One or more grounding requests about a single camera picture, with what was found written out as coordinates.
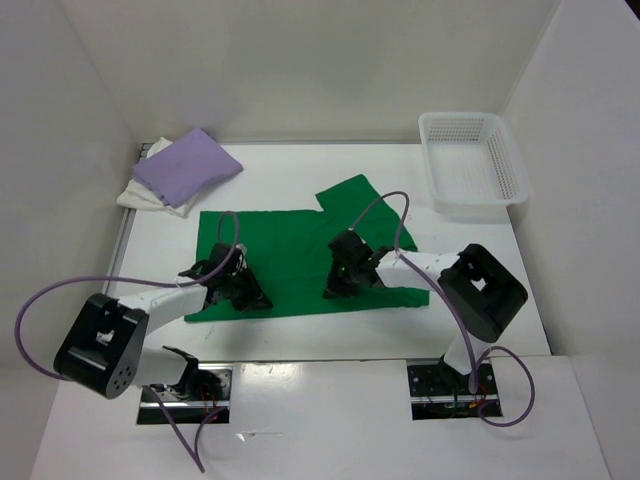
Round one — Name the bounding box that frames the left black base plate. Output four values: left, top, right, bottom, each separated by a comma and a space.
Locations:
136, 363, 234, 425

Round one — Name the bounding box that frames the purple t shirt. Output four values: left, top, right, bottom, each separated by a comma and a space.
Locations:
133, 128, 243, 208

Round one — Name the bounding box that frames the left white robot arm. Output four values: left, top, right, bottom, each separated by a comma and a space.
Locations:
54, 261, 273, 400

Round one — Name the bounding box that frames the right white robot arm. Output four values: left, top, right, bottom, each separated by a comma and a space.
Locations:
323, 239, 528, 393

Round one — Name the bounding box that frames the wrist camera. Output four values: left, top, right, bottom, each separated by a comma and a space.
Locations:
328, 229, 373, 267
178, 243, 246, 285

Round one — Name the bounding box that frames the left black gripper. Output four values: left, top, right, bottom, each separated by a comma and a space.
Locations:
222, 264, 272, 312

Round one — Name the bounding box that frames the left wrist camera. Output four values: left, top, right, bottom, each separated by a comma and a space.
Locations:
178, 243, 246, 285

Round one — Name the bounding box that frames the green t shirt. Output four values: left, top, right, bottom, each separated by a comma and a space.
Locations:
185, 174, 430, 324

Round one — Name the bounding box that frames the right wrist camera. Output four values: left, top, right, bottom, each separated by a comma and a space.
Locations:
328, 229, 373, 267

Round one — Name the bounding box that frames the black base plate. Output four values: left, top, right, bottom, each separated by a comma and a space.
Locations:
406, 360, 503, 421
136, 363, 234, 425

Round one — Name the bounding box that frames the white t shirt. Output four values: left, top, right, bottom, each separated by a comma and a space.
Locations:
116, 137, 200, 218

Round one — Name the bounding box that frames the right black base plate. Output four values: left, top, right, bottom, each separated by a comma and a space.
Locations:
406, 360, 503, 421

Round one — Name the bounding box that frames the white plastic laundry basket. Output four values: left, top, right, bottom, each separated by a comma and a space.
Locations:
418, 112, 529, 215

